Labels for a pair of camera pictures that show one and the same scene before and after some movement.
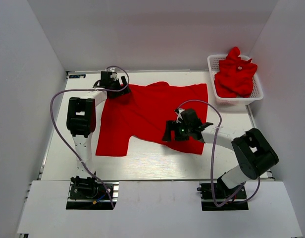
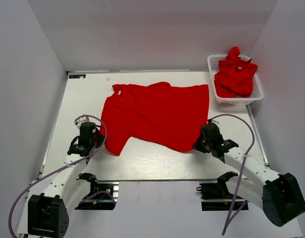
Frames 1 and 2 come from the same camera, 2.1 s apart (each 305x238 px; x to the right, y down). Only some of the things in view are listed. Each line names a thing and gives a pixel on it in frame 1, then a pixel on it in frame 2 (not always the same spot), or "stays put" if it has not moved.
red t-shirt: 144,113 stays put
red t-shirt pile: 234,77 stays put
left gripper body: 119,87 → 98,138
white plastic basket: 257,91 stays put
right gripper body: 175,131 → 200,144
